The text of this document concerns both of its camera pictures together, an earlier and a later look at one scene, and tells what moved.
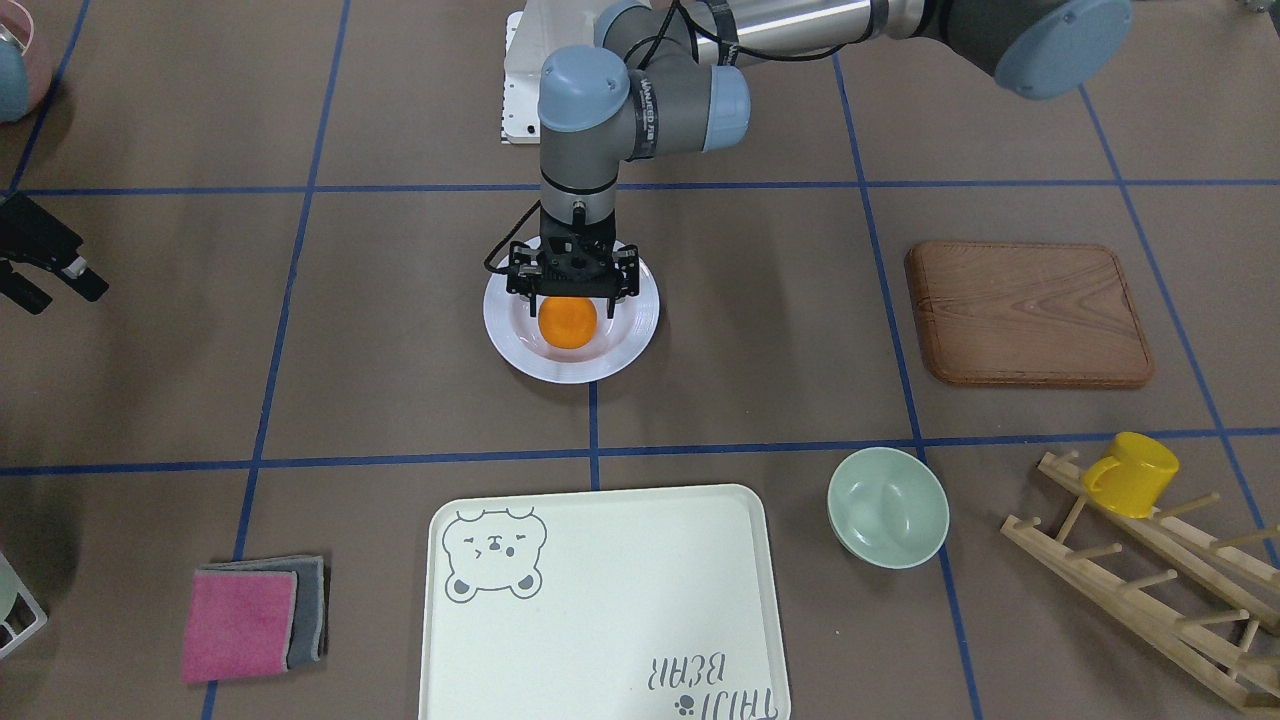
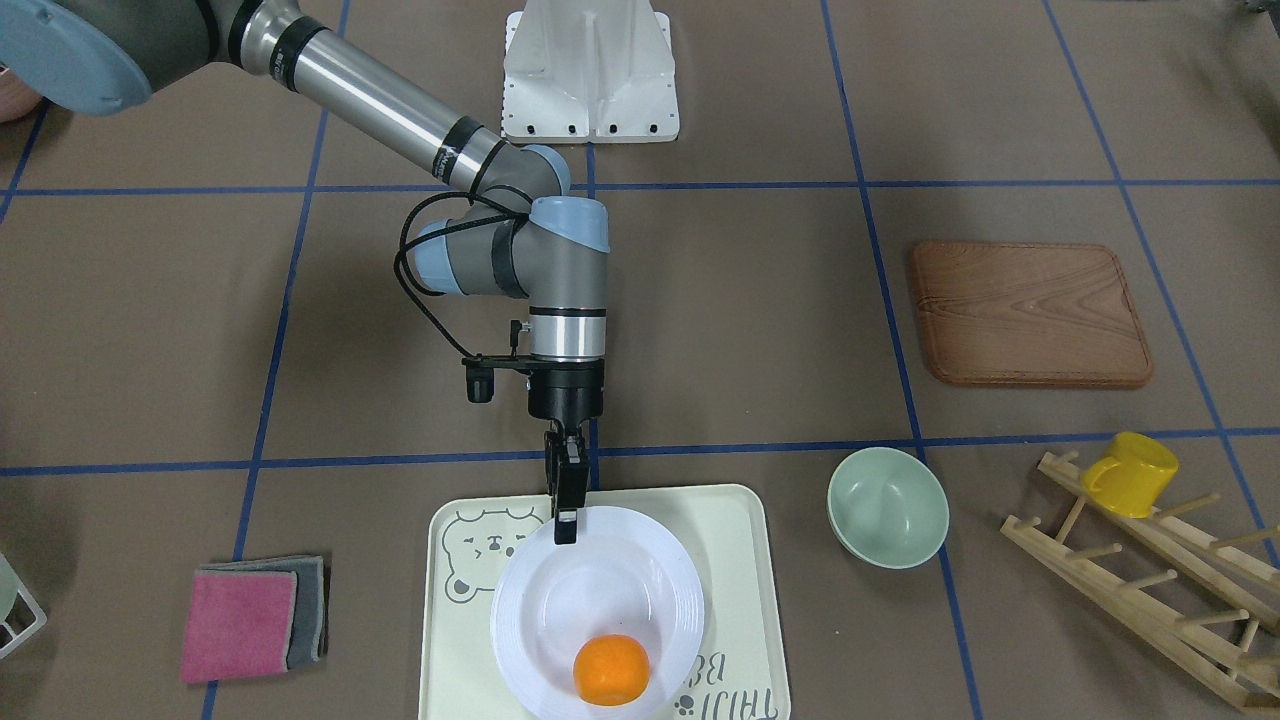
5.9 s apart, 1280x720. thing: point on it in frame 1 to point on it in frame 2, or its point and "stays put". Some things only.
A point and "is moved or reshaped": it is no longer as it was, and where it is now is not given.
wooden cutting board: x=1034 y=314 stays put
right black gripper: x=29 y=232 to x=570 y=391
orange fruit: x=567 y=322 is moved or reshaped
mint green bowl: x=887 y=508 stays put
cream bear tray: x=654 y=602 stays put
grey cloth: x=308 y=639 stays put
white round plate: x=618 y=344 to x=626 y=575
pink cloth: x=237 y=623 stays put
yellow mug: x=1133 y=475 stays put
